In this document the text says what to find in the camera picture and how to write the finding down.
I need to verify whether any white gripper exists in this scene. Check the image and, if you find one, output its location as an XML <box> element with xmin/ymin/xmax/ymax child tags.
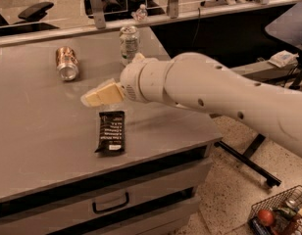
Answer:
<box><xmin>80</xmin><ymin>52</ymin><xmax>173</xmax><ymax>108</ymax></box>

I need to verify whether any orange soda can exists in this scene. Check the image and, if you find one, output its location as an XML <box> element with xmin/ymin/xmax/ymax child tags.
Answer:
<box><xmin>56</xmin><ymin>46</ymin><xmax>79</xmax><ymax>81</ymax></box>

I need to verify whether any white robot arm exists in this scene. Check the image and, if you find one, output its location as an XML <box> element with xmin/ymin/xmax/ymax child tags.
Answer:
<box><xmin>81</xmin><ymin>53</ymin><xmax>302</xmax><ymax>158</ymax></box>

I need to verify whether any white green soda can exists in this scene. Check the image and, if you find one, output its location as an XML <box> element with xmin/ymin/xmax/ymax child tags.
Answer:
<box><xmin>120</xmin><ymin>25</ymin><xmax>140</xmax><ymax>66</ymax></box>

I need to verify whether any black snack bar wrapper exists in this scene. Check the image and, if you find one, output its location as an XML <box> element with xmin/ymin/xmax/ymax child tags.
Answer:
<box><xmin>95</xmin><ymin>111</ymin><xmax>126</xmax><ymax>156</ymax></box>

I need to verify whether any clear plastic water bottle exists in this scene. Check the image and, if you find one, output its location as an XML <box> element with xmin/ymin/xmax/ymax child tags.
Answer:
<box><xmin>131</xmin><ymin>4</ymin><xmax>148</xmax><ymax>22</ymax></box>

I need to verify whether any black office chair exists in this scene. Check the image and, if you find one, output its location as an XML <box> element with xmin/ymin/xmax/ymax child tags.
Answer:
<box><xmin>0</xmin><ymin>0</ymin><xmax>57</xmax><ymax>37</ymax></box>

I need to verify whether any grey desk drawer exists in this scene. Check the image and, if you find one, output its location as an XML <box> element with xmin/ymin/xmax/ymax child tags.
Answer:
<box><xmin>0</xmin><ymin>159</ymin><xmax>212</xmax><ymax>235</ymax></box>

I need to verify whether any white tissue packet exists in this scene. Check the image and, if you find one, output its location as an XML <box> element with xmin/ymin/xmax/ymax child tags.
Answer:
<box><xmin>269</xmin><ymin>50</ymin><xmax>299</xmax><ymax>68</ymax></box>

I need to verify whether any red apple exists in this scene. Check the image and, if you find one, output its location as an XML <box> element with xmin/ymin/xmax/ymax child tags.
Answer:
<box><xmin>257</xmin><ymin>210</ymin><xmax>275</xmax><ymax>226</ymax></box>

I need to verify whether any green item in basket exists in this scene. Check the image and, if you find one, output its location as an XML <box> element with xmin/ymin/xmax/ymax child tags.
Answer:
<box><xmin>274</xmin><ymin>208</ymin><xmax>296</xmax><ymax>219</ymax></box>

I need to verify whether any brown snack bag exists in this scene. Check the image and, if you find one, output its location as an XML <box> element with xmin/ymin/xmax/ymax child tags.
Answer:
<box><xmin>281</xmin><ymin>214</ymin><xmax>302</xmax><ymax>235</ymax></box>

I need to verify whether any grey metal divider post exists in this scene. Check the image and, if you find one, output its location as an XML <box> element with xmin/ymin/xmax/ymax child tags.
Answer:
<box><xmin>167</xmin><ymin>0</ymin><xmax>178</xmax><ymax>19</ymax></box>
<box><xmin>90</xmin><ymin>0</ymin><xmax>106</xmax><ymax>29</ymax></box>

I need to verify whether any black hanging cable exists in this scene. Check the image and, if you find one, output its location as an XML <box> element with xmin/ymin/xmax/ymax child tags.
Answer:
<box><xmin>189</xmin><ymin>7</ymin><xmax>202</xmax><ymax>51</ymax></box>

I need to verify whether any black drawer handle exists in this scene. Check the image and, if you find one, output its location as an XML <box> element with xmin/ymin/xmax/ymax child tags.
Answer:
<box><xmin>91</xmin><ymin>192</ymin><xmax>129</xmax><ymax>214</ymax></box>

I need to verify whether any black metal table leg frame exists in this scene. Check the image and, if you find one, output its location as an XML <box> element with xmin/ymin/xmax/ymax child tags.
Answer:
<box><xmin>215</xmin><ymin>134</ymin><xmax>281</xmax><ymax>188</ymax></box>

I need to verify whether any black wire basket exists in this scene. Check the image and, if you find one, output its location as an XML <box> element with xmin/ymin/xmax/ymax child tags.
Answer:
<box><xmin>248</xmin><ymin>185</ymin><xmax>302</xmax><ymax>235</ymax></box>

